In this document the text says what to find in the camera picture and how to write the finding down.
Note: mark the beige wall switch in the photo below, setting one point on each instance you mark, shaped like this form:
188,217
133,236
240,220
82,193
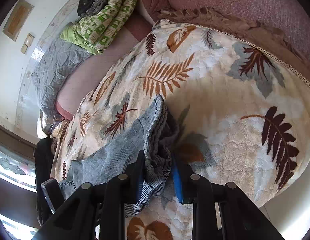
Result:
25,48
30,39

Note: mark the blue washed denim pants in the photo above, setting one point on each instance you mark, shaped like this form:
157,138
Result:
120,152

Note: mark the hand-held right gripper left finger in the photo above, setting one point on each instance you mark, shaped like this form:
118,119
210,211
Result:
138,182

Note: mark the grey crumpled cloth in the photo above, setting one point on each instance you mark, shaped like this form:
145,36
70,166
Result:
97,2

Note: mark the dark jacket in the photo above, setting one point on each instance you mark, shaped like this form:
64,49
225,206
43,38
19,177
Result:
42,160

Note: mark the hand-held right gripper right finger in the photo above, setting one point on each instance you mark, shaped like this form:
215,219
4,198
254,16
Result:
177,180

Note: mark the gold framed wall picture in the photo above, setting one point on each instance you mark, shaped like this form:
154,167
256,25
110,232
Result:
17,20

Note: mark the green patterned blanket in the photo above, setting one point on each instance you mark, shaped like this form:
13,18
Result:
105,22

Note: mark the grey quilted blanket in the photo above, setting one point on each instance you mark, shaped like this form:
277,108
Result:
57,72

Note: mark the leaf print blanket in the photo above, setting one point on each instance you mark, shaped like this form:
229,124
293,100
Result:
232,105

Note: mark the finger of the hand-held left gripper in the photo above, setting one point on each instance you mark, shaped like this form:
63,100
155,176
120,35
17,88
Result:
51,192

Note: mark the white cloth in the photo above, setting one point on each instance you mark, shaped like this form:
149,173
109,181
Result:
43,130

